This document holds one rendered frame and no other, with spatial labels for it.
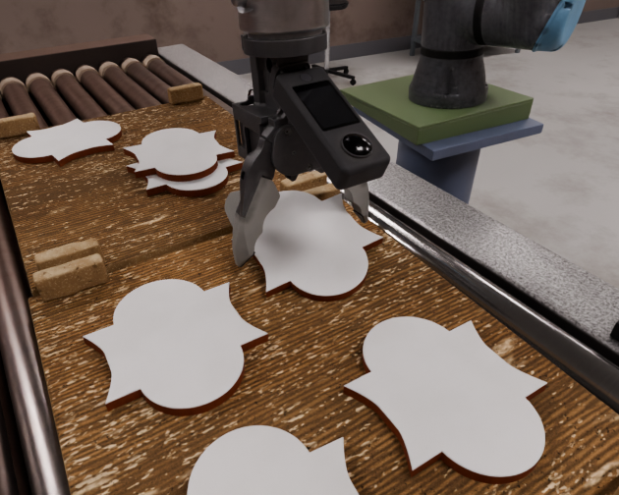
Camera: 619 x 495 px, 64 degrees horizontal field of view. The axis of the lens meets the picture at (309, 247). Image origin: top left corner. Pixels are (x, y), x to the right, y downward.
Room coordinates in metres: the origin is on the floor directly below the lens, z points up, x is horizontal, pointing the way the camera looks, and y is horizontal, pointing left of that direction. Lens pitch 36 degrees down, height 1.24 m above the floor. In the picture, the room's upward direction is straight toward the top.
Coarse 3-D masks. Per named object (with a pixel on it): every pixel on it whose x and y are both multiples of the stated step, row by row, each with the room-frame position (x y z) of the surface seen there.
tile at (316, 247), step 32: (288, 192) 0.47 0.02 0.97; (288, 224) 0.42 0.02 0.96; (320, 224) 0.42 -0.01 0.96; (352, 224) 0.42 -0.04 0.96; (256, 256) 0.38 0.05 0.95; (288, 256) 0.38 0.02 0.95; (320, 256) 0.38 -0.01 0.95; (352, 256) 0.38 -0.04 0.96; (320, 288) 0.34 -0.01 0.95; (352, 288) 0.34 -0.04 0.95
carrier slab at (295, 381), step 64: (192, 256) 0.40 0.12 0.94; (384, 256) 0.40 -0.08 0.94; (64, 320) 0.31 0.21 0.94; (256, 320) 0.31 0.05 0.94; (320, 320) 0.31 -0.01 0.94; (448, 320) 0.31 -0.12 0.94; (64, 384) 0.24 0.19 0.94; (256, 384) 0.24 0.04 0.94; (320, 384) 0.24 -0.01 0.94; (576, 384) 0.24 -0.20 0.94; (64, 448) 0.19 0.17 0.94; (128, 448) 0.19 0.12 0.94; (192, 448) 0.19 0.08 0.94; (384, 448) 0.19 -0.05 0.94; (576, 448) 0.19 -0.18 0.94
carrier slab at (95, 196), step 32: (128, 128) 0.73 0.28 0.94; (160, 128) 0.73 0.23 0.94; (192, 128) 0.73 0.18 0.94; (224, 128) 0.73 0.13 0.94; (0, 160) 0.62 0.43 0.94; (96, 160) 0.62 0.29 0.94; (128, 160) 0.62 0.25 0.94; (32, 192) 0.53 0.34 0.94; (64, 192) 0.53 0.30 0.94; (96, 192) 0.53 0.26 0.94; (128, 192) 0.53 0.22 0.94; (160, 192) 0.53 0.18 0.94; (224, 192) 0.53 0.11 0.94; (32, 224) 0.46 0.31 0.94; (64, 224) 0.46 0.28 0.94; (96, 224) 0.46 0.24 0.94; (128, 224) 0.46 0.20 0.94; (160, 224) 0.46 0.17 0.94; (192, 224) 0.46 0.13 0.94; (224, 224) 0.46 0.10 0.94; (32, 256) 0.40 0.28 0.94; (128, 256) 0.40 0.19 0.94; (32, 288) 0.35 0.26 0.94
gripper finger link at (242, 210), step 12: (264, 144) 0.39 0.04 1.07; (252, 156) 0.39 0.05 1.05; (264, 156) 0.39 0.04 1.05; (252, 168) 0.38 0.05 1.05; (264, 168) 0.39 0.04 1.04; (240, 180) 0.38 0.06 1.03; (252, 180) 0.38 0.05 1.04; (240, 192) 0.38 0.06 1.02; (252, 192) 0.38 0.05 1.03; (240, 204) 0.38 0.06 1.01
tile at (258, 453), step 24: (240, 432) 0.19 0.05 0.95; (264, 432) 0.19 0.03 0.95; (216, 456) 0.18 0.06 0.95; (240, 456) 0.18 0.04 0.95; (264, 456) 0.18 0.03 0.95; (288, 456) 0.18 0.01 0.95; (312, 456) 0.18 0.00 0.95; (336, 456) 0.18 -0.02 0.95; (192, 480) 0.16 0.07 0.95; (216, 480) 0.16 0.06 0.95; (240, 480) 0.16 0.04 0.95; (264, 480) 0.16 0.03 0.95; (288, 480) 0.16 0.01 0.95; (312, 480) 0.16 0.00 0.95; (336, 480) 0.16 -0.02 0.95
